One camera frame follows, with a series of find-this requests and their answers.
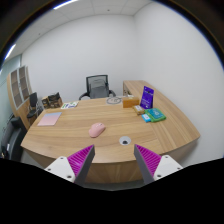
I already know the brown cardboard box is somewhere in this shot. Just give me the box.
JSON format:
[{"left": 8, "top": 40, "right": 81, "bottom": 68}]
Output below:
[{"left": 122, "top": 97, "right": 139, "bottom": 108}]

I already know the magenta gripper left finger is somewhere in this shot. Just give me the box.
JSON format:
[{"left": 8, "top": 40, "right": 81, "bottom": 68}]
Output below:
[{"left": 46, "top": 145, "right": 95, "bottom": 186}]

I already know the wooden glass-door cabinet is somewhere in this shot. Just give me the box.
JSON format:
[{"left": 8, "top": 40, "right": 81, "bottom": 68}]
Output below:
[{"left": 7, "top": 66, "right": 32, "bottom": 129}]

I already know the pink computer mouse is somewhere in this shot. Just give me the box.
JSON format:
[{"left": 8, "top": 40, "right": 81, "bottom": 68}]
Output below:
[{"left": 89, "top": 122, "right": 105, "bottom": 138}]

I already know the pink mouse pad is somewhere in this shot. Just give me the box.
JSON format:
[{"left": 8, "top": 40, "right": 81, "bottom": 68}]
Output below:
[{"left": 38, "top": 112, "right": 61, "bottom": 126}]

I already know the wooden office desk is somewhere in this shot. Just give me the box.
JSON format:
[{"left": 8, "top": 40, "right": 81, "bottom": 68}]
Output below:
[{"left": 22, "top": 91, "right": 200, "bottom": 184}]

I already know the small blue card box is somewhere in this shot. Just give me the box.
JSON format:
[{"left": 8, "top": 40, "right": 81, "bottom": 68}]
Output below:
[{"left": 141, "top": 114, "right": 151, "bottom": 123}]

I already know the purple standing sign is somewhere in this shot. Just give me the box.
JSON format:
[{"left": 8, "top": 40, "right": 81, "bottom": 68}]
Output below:
[{"left": 140, "top": 86, "right": 154, "bottom": 109}]

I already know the dark boxes stack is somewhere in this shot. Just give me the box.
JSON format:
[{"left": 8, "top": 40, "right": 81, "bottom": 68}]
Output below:
[{"left": 42, "top": 92, "right": 63, "bottom": 109}]

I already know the grey mesh office chair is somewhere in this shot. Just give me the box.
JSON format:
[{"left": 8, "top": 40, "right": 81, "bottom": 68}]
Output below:
[{"left": 79, "top": 74, "right": 116, "bottom": 99}]

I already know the black armchair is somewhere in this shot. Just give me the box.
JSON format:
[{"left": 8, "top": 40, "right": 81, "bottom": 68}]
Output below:
[{"left": 0, "top": 117, "right": 27, "bottom": 162}]

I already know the white green leaflet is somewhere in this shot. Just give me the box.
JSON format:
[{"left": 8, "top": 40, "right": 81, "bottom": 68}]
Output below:
[{"left": 61, "top": 101, "right": 79, "bottom": 109}]

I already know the silver desk cable grommet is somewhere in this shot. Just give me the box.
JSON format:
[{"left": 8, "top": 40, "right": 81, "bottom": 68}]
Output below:
[{"left": 119, "top": 136, "right": 131, "bottom": 146}]

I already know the black office chair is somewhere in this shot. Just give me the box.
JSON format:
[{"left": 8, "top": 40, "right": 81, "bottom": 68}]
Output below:
[{"left": 27, "top": 92, "right": 43, "bottom": 120}]

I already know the small tan box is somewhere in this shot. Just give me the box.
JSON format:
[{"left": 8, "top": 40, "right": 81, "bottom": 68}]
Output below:
[{"left": 133, "top": 105, "right": 145, "bottom": 115}]

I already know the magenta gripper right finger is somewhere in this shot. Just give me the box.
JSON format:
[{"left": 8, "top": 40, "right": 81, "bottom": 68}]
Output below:
[{"left": 134, "top": 144, "right": 182, "bottom": 185}]

